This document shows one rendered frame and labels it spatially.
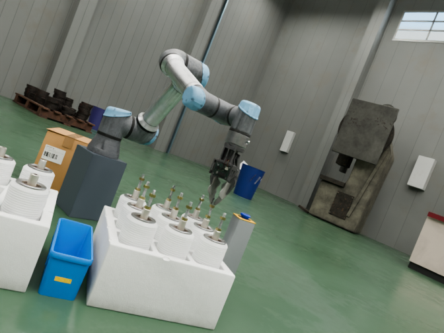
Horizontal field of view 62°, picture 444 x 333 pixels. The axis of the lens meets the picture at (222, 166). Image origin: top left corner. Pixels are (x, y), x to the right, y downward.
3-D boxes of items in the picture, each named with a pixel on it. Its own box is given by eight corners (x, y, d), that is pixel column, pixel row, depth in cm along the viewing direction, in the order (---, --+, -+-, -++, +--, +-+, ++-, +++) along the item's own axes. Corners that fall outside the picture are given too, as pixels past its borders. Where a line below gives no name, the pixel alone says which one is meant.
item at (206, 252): (173, 283, 117) (194, 231, 117) (195, 285, 124) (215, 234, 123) (190, 300, 110) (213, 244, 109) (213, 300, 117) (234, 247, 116)
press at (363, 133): (370, 239, 761) (420, 119, 753) (347, 232, 674) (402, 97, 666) (314, 213, 858) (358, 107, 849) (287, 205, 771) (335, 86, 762)
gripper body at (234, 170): (207, 174, 121) (220, 139, 121) (215, 175, 130) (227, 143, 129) (227, 182, 119) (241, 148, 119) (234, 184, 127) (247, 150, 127)
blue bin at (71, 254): (46, 250, 122) (59, 217, 121) (80, 258, 126) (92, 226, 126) (33, 295, 94) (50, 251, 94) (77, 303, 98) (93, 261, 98)
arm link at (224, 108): (208, 94, 132) (226, 98, 123) (230, 106, 139) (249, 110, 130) (199, 115, 132) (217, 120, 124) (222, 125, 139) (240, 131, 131)
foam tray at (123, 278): (86, 250, 135) (104, 205, 134) (184, 274, 149) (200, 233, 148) (85, 306, 98) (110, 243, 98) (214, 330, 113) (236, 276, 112)
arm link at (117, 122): (94, 127, 176) (104, 101, 175) (119, 137, 184) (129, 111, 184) (102, 132, 166) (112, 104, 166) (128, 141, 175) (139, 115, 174)
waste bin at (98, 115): (99, 130, 786) (108, 109, 784) (107, 134, 759) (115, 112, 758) (81, 124, 756) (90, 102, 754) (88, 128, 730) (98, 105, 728)
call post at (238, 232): (203, 287, 143) (232, 213, 142) (219, 291, 146) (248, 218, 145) (208, 296, 137) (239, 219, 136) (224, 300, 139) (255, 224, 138)
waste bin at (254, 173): (230, 193, 558) (243, 160, 556) (226, 188, 598) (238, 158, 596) (256, 203, 565) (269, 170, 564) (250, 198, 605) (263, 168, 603)
